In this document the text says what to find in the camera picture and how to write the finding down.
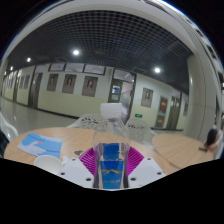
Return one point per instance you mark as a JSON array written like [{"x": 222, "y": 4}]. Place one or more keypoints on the black phone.
[{"x": 203, "y": 148}]

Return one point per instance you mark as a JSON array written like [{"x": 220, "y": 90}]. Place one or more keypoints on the green exit sign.
[{"x": 138, "y": 115}]

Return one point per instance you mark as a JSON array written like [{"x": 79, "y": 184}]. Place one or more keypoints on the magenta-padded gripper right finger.
[{"x": 146, "y": 171}]

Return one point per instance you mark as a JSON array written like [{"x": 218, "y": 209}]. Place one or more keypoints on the clear blue-labelled water bottle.
[{"x": 111, "y": 163}]

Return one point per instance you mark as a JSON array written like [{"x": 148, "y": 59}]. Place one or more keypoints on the small printed paper card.
[{"x": 78, "y": 152}]

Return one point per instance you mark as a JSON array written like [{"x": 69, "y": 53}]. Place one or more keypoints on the dark green open door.
[{"x": 115, "y": 90}]

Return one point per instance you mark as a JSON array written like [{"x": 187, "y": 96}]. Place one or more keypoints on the light blue paper booklet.
[{"x": 40, "y": 145}]

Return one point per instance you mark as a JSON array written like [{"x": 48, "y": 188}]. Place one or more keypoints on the dark corridor door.
[{"x": 35, "y": 90}]

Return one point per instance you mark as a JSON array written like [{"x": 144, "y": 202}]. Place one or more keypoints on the round ceiling lights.
[{"x": 76, "y": 52}]

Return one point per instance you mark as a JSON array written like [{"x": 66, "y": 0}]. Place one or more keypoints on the black bag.
[{"x": 3, "y": 143}]

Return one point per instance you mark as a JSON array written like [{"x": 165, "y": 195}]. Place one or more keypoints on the white lattice plastic chair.
[
  {"x": 8, "y": 128},
  {"x": 138, "y": 128},
  {"x": 86, "y": 121}
]

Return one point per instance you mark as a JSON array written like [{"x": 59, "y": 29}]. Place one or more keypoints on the red wall notice board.
[{"x": 162, "y": 106}]

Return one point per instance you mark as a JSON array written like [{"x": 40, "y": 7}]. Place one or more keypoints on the framed wall portraits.
[{"x": 90, "y": 86}]

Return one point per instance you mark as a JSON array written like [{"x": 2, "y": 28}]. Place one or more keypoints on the person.
[{"x": 211, "y": 136}]

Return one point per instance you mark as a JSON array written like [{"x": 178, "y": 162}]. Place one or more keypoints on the dark double door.
[{"x": 174, "y": 113}]

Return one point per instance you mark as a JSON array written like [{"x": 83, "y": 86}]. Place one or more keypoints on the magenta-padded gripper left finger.
[{"x": 76, "y": 171}]

